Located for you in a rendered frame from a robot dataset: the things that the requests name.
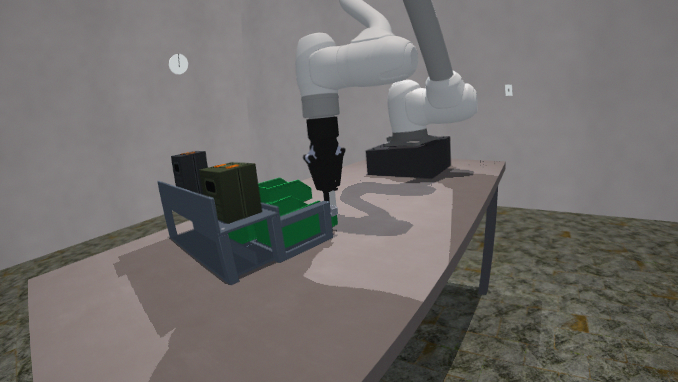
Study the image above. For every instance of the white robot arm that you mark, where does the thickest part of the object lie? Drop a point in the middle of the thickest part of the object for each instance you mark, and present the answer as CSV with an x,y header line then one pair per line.
x,y
374,58

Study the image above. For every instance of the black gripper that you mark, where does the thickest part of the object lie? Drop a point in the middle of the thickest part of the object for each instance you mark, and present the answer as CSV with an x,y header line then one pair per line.
x,y
326,167

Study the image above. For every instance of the green bin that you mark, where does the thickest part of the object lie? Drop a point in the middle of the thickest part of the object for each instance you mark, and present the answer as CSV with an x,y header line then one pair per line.
x,y
297,189
243,235
295,232

